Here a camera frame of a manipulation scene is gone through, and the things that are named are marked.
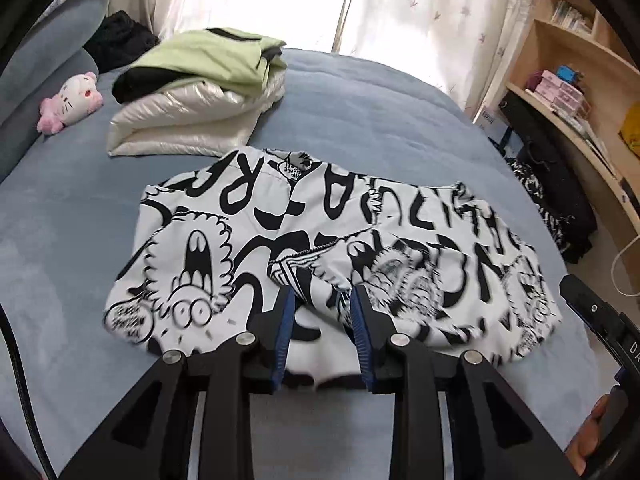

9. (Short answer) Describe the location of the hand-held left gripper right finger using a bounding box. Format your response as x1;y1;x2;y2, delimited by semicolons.
350;285;573;480

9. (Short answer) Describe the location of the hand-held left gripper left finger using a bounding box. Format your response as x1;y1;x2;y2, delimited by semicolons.
60;287;297;480

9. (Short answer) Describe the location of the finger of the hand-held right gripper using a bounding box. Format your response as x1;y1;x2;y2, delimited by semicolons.
559;274;623;346

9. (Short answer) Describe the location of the black and white printed jacket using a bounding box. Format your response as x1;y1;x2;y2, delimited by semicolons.
102;146;563;393

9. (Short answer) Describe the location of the person's right hand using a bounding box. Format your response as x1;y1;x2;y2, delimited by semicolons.
570;392;613;476

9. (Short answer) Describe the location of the black bag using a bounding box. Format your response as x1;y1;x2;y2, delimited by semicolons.
500;92;598;263

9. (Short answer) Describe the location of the yellow packet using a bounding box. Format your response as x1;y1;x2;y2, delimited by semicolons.
618;115;640;158

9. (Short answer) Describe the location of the white cardboard box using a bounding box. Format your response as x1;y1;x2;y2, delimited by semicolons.
472;102;511;133

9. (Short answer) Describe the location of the stack of pink boxes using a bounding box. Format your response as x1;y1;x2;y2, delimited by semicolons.
525;70;586;111

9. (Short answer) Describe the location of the folded white puffer jacket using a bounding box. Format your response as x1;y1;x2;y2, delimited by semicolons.
106;67;286;157

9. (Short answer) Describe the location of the blue bed blanket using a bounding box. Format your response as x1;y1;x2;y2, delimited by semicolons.
0;47;601;480

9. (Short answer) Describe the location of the wooden bookshelf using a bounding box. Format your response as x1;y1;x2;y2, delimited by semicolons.
472;0;640;241

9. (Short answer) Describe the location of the row of books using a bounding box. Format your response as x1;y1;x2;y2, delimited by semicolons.
552;0;593;36

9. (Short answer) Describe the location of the folded green and black garment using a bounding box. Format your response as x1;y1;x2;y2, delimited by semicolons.
111;27;288;104

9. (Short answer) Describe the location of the pink and white cat plush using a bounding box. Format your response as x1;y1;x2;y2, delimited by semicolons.
36;72;104;136

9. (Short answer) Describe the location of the white floral curtain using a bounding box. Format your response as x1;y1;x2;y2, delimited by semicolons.
105;0;546;123

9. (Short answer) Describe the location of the black fuzzy cloth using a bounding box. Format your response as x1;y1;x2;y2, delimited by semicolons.
82;10;161;73

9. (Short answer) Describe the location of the grey-blue pillow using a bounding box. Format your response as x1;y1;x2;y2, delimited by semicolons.
0;0;111;181

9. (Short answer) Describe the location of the white cable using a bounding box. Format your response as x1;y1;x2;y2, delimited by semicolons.
612;232;640;298

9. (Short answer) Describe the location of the black cable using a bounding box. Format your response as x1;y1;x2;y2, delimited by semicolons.
0;305;58;480

